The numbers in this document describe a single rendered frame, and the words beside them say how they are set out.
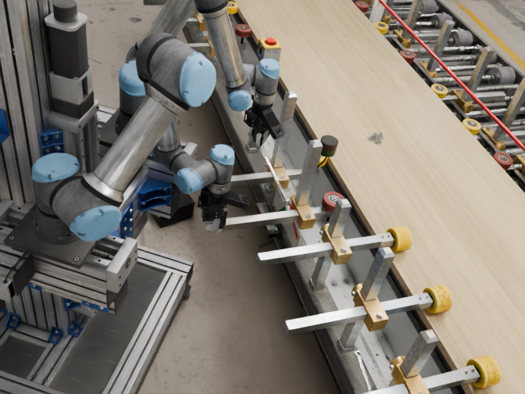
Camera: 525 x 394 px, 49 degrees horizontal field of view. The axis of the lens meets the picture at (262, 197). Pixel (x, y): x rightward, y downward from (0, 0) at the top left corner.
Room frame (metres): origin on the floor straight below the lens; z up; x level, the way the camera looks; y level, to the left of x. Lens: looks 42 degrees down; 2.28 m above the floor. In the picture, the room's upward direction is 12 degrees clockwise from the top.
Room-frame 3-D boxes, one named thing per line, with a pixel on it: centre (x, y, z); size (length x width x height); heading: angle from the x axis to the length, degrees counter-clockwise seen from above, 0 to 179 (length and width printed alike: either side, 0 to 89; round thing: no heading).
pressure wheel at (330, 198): (1.56, -0.25, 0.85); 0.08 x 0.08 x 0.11
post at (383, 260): (1.10, -0.36, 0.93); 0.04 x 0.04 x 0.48; 26
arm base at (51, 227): (1.07, 0.53, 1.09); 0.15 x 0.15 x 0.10
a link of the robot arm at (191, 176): (1.30, 0.22, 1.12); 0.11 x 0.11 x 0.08; 53
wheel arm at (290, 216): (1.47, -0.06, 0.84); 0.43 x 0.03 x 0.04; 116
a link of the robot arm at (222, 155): (1.36, 0.15, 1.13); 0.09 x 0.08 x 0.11; 143
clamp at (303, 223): (1.53, -0.15, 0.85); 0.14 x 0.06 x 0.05; 26
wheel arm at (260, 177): (1.72, 0.00, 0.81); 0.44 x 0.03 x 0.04; 116
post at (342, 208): (1.32, -0.25, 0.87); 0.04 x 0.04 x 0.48; 26
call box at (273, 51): (2.01, 0.09, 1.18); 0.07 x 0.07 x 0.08; 26
